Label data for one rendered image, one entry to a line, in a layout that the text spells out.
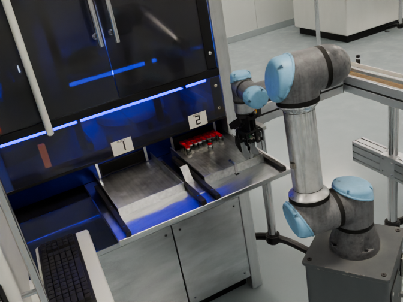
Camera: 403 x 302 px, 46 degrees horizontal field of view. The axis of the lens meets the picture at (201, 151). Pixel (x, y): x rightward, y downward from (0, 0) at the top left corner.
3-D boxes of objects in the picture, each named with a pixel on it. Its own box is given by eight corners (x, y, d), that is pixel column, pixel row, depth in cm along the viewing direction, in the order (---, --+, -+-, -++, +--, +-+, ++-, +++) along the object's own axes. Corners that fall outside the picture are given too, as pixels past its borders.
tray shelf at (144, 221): (84, 189, 198) (83, 184, 197) (230, 134, 222) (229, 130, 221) (120, 245, 158) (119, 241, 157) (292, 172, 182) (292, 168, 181)
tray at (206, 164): (171, 154, 209) (170, 147, 207) (223, 135, 217) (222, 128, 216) (205, 184, 180) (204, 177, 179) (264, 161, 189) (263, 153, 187)
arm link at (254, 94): (277, 82, 158) (264, 74, 167) (246, 91, 156) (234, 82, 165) (280, 105, 161) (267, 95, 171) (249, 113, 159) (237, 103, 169)
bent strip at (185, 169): (182, 180, 187) (179, 166, 184) (189, 177, 188) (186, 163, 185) (197, 194, 175) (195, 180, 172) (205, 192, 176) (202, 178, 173)
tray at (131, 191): (95, 180, 199) (92, 173, 197) (152, 159, 208) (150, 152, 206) (120, 216, 170) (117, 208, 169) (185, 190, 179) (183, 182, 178)
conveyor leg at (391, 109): (379, 229, 265) (379, 100, 232) (391, 223, 269) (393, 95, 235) (392, 237, 258) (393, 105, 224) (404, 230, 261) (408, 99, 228)
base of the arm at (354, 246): (384, 235, 152) (384, 208, 147) (374, 265, 140) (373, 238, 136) (336, 226, 159) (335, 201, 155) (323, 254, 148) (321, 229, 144)
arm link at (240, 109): (229, 100, 176) (248, 94, 179) (231, 112, 178) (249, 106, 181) (240, 106, 170) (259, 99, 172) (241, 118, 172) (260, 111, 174)
